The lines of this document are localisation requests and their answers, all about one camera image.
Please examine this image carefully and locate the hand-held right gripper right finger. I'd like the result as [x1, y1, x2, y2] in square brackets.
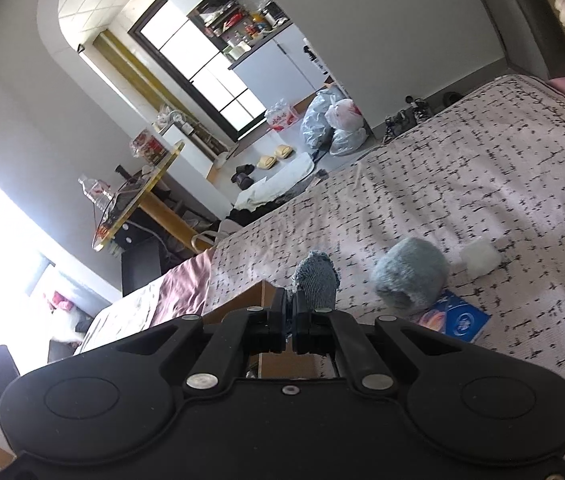
[292, 301, 469, 393]

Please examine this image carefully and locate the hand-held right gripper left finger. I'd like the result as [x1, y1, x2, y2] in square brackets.
[106, 287, 289, 394]

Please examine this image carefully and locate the cardboard box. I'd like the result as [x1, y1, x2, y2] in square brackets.
[201, 280, 339, 380]

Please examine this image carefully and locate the blue grey sock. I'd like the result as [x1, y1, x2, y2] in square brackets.
[289, 251, 339, 311]

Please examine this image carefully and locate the blue patterned sock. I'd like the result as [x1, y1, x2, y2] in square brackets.
[409, 289, 492, 345]

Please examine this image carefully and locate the white soft sock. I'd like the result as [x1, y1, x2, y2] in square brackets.
[462, 237, 503, 277]

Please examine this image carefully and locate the pink bed sheet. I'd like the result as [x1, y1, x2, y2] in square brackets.
[150, 76, 565, 328]

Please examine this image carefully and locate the white tote bag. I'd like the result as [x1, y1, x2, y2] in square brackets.
[190, 220, 243, 251]

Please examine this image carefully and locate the white floor mat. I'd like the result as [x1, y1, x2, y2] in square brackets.
[240, 152, 318, 206]

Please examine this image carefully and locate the black low cabinet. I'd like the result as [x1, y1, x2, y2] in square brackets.
[121, 220, 173, 296]

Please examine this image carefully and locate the white floral quilt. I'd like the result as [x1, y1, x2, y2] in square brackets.
[80, 280, 168, 356]

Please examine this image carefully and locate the round yellow edged table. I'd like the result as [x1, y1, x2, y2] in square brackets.
[91, 140, 218, 253]

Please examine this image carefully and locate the clear plastic bag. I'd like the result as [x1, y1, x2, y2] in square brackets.
[329, 127, 368, 156]

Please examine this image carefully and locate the grey plastic bag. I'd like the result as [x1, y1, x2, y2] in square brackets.
[301, 94, 343, 150]

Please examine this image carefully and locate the pack of water bottles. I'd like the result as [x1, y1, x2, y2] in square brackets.
[265, 100, 299, 132]

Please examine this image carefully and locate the red snack bag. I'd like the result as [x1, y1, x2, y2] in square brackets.
[130, 130, 168, 165]

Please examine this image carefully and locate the white red plastic bag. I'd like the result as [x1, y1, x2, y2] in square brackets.
[325, 99, 365, 131]

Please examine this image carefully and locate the clear water bottle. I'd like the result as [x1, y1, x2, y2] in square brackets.
[78, 175, 113, 216]

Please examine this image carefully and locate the grey sneaker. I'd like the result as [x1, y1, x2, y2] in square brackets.
[407, 95, 433, 121]
[383, 110, 415, 143]

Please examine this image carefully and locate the white black patterned blanket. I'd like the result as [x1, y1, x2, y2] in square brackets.
[201, 74, 565, 453]

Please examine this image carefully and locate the black framed glass door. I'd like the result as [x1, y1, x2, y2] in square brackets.
[130, 0, 268, 143]

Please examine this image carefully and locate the yellow curtain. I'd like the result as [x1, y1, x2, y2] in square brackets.
[80, 30, 233, 156]

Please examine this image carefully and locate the kitchen shelf with bottles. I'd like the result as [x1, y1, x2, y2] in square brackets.
[190, 0, 293, 61]

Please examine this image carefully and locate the brown board black frame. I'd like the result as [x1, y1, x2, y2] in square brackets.
[492, 0, 565, 81]

